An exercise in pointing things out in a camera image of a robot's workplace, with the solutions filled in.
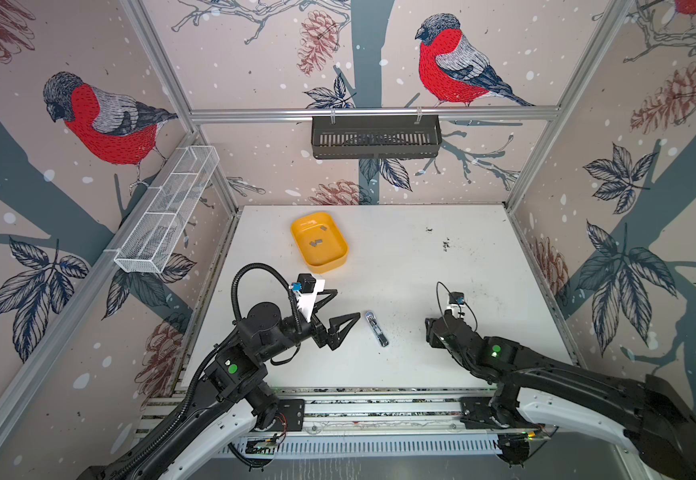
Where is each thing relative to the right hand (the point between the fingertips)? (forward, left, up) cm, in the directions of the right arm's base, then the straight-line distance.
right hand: (428, 326), depth 82 cm
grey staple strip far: (+40, +36, -4) cm, 54 cm away
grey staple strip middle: (+34, +37, -4) cm, 51 cm away
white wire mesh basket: (+19, +72, +28) cm, 79 cm away
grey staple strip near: (+33, +39, -5) cm, 51 cm away
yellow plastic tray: (+33, +36, -5) cm, 49 cm away
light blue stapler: (+1, +15, -5) cm, 16 cm away
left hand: (-6, +21, +23) cm, 32 cm away
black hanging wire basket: (+59, +16, +24) cm, 66 cm away
